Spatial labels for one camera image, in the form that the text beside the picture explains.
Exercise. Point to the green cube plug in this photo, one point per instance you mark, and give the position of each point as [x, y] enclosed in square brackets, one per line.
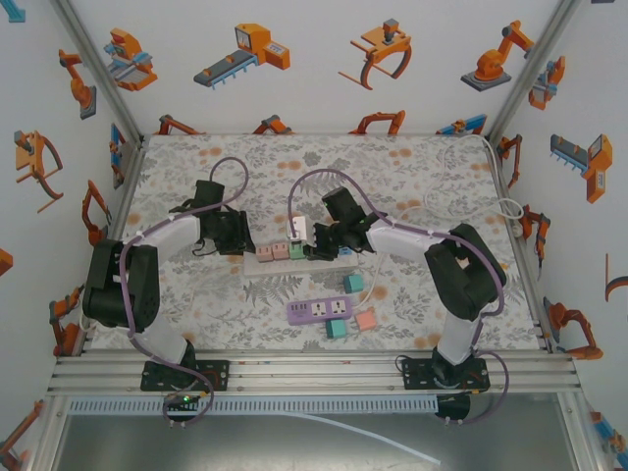
[296, 252]

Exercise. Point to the teal cube plug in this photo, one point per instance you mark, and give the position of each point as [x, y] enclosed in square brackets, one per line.
[352, 283]
[336, 328]
[345, 251]

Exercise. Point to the long white power strip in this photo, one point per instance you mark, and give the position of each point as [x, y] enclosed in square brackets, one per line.
[294, 269]

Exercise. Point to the purple power strip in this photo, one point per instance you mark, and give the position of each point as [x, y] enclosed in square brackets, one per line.
[306, 318]

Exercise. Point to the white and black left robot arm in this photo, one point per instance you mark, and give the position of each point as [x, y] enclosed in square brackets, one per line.
[167, 230]

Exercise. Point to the floral tablecloth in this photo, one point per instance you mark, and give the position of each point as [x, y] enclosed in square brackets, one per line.
[343, 162]

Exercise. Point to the black controller box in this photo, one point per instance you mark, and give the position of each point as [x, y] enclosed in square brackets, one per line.
[182, 403]
[454, 407]

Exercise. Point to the aluminium side rail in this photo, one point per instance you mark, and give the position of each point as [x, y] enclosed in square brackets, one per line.
[510, 245]
[125, 196]

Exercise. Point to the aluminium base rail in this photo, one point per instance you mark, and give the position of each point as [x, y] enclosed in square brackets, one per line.
[319, 378]

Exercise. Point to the aluminium frame post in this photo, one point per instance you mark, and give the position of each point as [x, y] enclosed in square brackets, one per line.
[535, 64]
[93, 64]

